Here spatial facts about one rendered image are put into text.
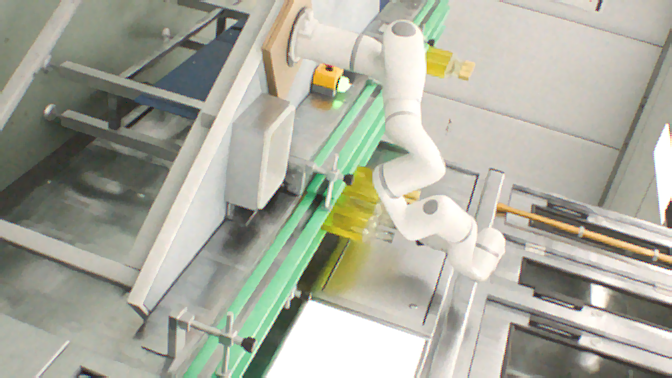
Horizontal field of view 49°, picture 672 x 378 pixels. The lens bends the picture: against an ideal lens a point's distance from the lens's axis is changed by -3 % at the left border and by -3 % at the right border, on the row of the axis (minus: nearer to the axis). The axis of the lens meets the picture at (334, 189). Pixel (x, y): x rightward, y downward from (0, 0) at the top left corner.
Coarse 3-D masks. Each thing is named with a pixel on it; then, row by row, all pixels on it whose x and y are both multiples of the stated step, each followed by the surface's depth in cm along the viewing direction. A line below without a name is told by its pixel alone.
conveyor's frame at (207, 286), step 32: (416, 0) 314; (320, 96) 227; (352, 96) 230; (320, 128) 210; (288, 192) 199; (224, 224) 183; (256, 224) 185; (224, 256) 174; (256, 256) 176; (192, 288) 163; (224, 288) 165; (160, 320) 153; (128, 352) 145; (192, 352) 149
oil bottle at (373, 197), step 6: (348, 186) 212; (354, 186) 212; (342, 192) 209; (348, 192) 209; (354, 192) 210; (360, 192) 210; (366, 192) 211; (372, 192) 211; (366, 198) 208; (372, 198) 209; (378, 198) 209; (378, 204) 207; (384, 210) 209
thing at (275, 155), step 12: (288, 108) 179; (276, 120) 173; (288, 120) 184; (276, 132) 187; (288, 132) 186; (264, 144) 171; (276, 144) 188; (288, 144) 188; (264, 156) 172; (276, 156) 190; (288, 156) 190; (264, 168) 173; (276, 168) 192; (264, 180) 176; (276, 180) 191; (264, 192) 186; (264, 204) 182
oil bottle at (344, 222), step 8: (336, 208) 202; (344, 208) 203; (328, 216) 200; (336, 216) 200; (344, 216) 200; (352, 216) 201; (360, 216) 201; (368, 216) 202; (328, 224) 201; (336, 224) 200; (344, 224) 199; (352, 224) 199; (360, 224) 198; (368, 224) 199; (376, 224) 200; (336, 232) 202; (344, 232) 201; (352, 232) 200; (360, 232) 199; (368, 232) 198; (360, 240) 200; (368, 240) 200
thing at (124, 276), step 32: (64, 0) 191; (256, 32) 185; (32, 64) 183; (0, 96) 179; (224, 96) 177; (0, 128) 177; (192, 128) 173; (192, 160) 169; (160, 192) 166; (0, 224) 163; (160, 224) 163; (64, 256) 160; (96, 256) 159; (128, 256) 160; (128, 288) 158
